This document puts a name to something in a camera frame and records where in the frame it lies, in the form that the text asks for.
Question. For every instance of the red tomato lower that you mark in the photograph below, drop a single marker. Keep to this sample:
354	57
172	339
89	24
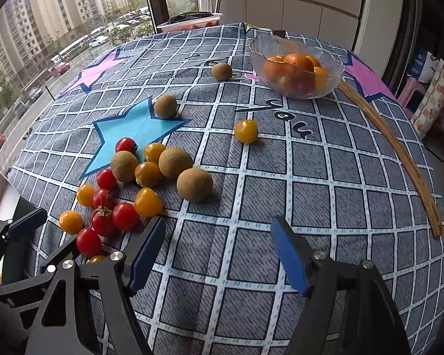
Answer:
88	242

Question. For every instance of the red tomato cluster right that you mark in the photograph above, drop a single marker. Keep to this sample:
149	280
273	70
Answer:
125	217

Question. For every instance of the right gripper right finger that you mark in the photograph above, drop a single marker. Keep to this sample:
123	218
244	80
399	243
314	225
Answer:
371	323

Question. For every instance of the red tomato with stem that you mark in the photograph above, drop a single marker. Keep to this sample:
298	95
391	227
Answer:
102	222

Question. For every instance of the grey checked tablecloth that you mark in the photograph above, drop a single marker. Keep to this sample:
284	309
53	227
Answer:
217	286

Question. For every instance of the yellow tomato left middle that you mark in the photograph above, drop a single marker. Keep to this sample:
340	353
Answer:
85	195

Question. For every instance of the oranges in bowl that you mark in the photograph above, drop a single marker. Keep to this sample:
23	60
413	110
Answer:
295	73

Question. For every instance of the far brown longan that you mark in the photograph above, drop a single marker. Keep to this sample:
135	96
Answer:
222	71

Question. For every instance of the brown longan rightmost cluster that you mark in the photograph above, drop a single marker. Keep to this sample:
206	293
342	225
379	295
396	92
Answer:
194	184

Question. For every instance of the yellow tomato upper cluster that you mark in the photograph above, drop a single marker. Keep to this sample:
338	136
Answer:
153	151

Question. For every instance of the pink tray on sill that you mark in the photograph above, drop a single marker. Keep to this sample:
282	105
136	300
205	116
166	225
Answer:
190	21

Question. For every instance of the small red tomato top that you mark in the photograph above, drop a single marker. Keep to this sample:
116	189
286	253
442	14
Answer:
126	144

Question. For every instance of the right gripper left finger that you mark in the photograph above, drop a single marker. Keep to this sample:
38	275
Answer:
65	325

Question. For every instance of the floral patterned bag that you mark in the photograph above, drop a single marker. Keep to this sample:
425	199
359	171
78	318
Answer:
429	108

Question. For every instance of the brown longan cluster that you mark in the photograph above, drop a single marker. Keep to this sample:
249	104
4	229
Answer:
194	184
123	165
173	161

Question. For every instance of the brown longan middle cluster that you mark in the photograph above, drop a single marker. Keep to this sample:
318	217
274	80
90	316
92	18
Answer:
173	161

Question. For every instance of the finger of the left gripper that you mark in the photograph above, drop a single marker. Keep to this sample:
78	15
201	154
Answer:
61	265
15	230

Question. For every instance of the dark yellow tomato lower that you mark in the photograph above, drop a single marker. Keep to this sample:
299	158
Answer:
96	259

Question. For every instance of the yellow tomato left edge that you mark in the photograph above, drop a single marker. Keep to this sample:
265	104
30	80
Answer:
71	222

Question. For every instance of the yellow pointed tomato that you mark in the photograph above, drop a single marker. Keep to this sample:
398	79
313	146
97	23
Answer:
147	203

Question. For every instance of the brown longan left cluster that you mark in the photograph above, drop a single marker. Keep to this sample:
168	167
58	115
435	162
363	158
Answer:
123	165

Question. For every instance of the pink plastic stool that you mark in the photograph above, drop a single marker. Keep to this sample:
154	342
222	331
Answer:
413	86

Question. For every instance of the yellow tomato mid cluster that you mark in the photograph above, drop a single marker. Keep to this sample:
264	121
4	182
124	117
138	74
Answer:
147	174

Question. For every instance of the red tomato upper left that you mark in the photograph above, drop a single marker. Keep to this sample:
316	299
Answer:
106	180

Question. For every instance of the lone yellow tomato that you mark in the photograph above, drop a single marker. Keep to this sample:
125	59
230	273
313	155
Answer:
246	131

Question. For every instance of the brown longan on star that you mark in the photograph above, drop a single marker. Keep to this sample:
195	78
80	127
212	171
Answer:
165	106

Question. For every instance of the clear glass bowl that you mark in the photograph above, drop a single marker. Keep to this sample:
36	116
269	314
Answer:
266	45

